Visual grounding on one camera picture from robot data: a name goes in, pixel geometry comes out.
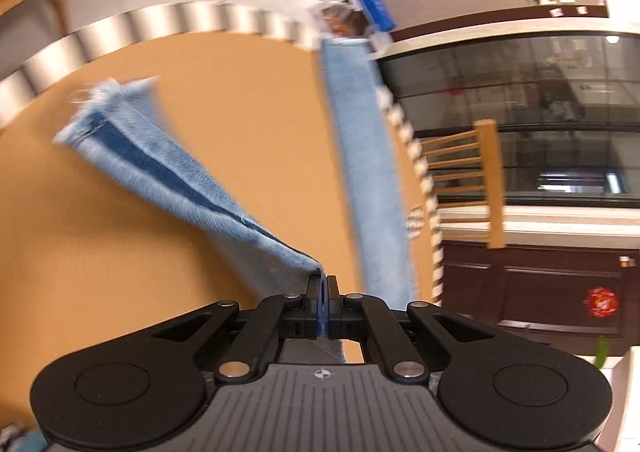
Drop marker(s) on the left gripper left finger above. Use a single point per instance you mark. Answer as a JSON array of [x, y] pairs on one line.
[[234, 346]]

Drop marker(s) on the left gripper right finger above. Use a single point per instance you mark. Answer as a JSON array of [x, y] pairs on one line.
[[407, 345]]

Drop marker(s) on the light blue denim jeans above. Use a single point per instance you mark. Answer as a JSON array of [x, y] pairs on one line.
[[280, 154]]

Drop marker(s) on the wooden chair by door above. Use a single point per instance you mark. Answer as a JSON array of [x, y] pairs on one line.
[[468, 183]]

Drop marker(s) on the dark brown wooden door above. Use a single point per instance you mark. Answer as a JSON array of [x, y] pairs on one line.
[[539, 292]]

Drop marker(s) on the red round door ornament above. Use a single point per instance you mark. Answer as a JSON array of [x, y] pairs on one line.
[[601, 302]]

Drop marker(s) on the green potted plant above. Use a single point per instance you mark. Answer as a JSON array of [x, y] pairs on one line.
[[601, 355]]

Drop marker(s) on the blue box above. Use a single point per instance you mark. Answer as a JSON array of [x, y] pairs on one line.
[[379, 14]]

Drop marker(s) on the black glass sliding door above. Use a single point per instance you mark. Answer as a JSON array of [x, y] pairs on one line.
[[566, 106]]

